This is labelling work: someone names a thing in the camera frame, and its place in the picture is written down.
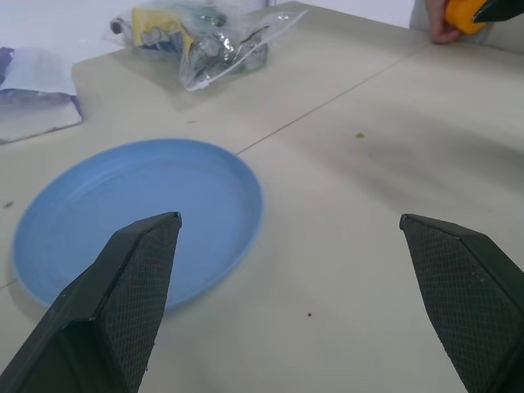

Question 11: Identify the blue round plate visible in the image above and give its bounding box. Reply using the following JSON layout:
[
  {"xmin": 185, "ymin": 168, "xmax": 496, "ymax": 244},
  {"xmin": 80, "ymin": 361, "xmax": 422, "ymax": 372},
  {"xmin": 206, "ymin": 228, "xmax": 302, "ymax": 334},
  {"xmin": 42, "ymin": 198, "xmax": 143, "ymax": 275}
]
[{"xmin": 11, "ymin": 138, "xmax": 264, "ymax": 311}]

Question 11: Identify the orange fruit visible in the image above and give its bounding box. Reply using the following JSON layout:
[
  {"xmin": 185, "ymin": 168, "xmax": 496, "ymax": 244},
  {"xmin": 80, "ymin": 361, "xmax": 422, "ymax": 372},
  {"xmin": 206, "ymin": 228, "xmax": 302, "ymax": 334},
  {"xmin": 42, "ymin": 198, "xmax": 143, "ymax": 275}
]
[{"xmin": 445, "ymin": 0, "xmax": 487, "ymax": 35}]

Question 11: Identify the clear plastic zip bag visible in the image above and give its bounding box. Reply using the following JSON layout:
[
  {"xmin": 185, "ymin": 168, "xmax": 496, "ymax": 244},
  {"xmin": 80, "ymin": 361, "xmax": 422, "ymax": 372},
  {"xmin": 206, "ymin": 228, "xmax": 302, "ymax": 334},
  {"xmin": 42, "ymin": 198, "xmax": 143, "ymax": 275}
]
[{"xmin": 100, "ymin": 6, "xmax": 309, "ymax": 93}]

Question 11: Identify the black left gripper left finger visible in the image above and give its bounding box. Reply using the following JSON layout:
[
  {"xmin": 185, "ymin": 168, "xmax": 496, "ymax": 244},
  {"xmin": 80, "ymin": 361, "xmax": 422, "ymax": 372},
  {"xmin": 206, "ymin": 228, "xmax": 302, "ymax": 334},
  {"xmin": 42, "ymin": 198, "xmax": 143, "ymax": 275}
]
[{"xmin": 0, "ymin": 211, "xmax": 183, "ymax": 393}]

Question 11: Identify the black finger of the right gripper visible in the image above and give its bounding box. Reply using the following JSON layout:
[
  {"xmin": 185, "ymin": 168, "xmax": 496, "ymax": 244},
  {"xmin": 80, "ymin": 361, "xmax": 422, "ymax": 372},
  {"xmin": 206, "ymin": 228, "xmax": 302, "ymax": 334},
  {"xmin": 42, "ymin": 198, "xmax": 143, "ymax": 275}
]
[{"xmin": 472, "ymin": 0, "xmax": 524, "ymax": 24}]

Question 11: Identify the white and purple bag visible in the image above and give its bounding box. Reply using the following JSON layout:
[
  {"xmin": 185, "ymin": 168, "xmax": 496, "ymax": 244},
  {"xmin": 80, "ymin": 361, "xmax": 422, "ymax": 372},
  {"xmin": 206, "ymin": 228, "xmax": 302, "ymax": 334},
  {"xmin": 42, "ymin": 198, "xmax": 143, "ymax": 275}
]
[{"xmin": 0, "ymin": 46, "xmax": 86, "ymax": 145}]

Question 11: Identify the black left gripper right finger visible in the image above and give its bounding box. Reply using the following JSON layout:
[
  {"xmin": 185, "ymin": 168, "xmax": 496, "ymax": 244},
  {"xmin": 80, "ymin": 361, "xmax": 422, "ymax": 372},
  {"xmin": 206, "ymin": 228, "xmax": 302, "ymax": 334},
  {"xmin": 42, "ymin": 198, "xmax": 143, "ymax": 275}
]
[{"xmin": 399, "ymin": 213, "xmax": 524, "ymax": 393}]

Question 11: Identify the person's bare hand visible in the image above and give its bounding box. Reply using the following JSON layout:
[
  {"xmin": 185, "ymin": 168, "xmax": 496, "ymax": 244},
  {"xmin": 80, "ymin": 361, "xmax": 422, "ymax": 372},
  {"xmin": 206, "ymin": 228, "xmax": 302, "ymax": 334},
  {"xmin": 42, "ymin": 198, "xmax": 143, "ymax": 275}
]
[{"xmin": 424, "ymin": 0, "xmax": 465, "ymax": 45}]

